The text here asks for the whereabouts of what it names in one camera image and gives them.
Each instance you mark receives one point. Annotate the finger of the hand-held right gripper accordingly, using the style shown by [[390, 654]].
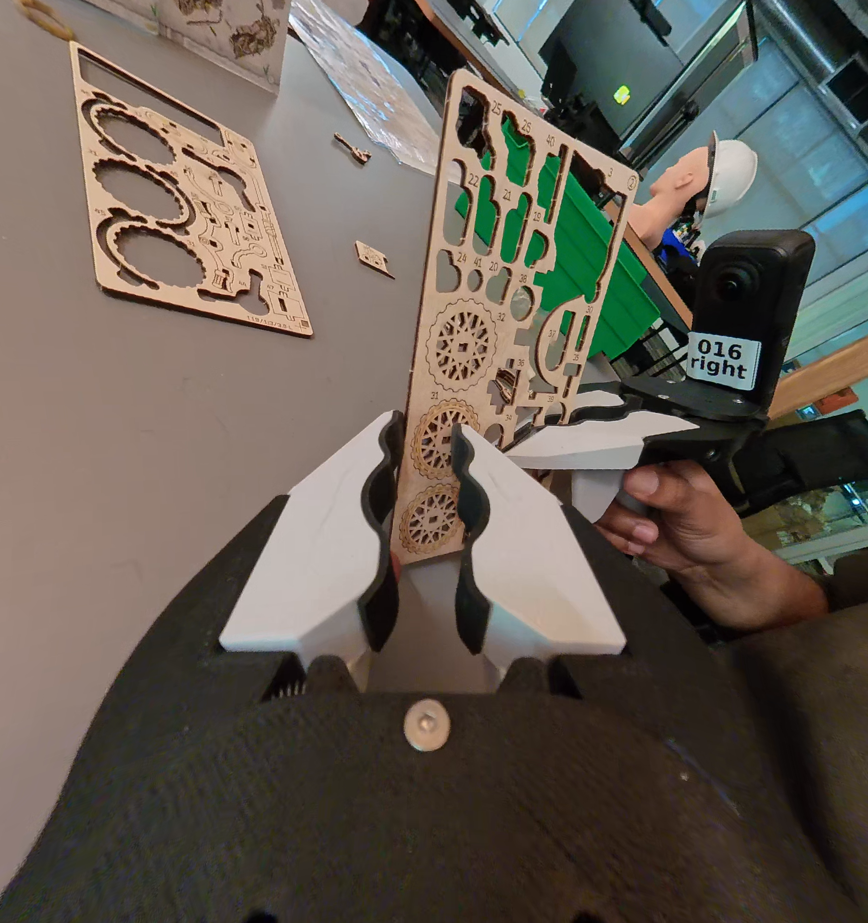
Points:
[[592, 400], [592, 447]]

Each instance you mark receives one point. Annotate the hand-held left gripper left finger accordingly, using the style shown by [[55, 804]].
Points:
[[311, 562]]

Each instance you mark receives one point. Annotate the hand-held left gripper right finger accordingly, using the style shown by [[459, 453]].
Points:
[[542, 577]]

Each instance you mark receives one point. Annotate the wooden gear sheet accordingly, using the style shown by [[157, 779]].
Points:
[[501, 317]]

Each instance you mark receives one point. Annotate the person's right forearm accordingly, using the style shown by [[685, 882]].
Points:
[[765, 598]]

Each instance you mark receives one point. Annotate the grey desk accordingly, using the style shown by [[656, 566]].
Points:
[[80, 469]]

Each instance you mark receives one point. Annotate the person's right hand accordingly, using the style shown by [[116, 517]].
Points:
[[693, 526]]

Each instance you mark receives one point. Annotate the wooden table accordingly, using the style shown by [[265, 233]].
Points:
[[830, 375]]

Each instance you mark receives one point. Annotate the green bin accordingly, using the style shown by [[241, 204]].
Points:
[[592, 238]]

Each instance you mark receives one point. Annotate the mannequin head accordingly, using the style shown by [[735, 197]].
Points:
[[675, 191]]

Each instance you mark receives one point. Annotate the white hard hat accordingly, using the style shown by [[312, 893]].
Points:
[[733, 169]]

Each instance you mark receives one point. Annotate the small wooden plate with pins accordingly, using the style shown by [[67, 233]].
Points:
[[371, 256]]

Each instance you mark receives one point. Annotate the person's olive shirt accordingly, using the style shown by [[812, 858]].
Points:
[[823, 721]]

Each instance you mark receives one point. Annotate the black monitor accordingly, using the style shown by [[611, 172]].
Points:
[[621, 58]]

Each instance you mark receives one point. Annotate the wooden lever piece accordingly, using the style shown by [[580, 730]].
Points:
[[354, 149]]

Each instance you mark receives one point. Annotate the wooden sheet with round holes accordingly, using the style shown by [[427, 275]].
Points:
[[239, 216]]

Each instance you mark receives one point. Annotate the paper in clear sleeve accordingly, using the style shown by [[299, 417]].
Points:
[[369, 86]]

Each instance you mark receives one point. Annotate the printed instruction sheet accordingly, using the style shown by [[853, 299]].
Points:
[[210, 43]]

